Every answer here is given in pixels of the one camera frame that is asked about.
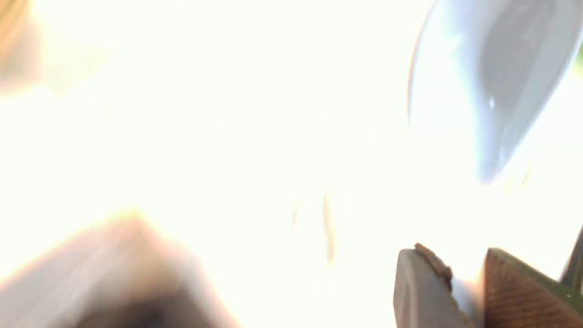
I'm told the top yellow noodle bowl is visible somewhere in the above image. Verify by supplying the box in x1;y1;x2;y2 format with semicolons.
0;0;41;94

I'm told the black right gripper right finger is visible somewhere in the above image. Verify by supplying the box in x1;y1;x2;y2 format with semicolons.
484;248;583;328

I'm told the white soup spoon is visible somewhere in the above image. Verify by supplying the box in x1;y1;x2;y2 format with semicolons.
408;0;582;185

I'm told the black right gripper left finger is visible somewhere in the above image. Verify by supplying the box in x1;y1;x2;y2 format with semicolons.
393;244;474;328

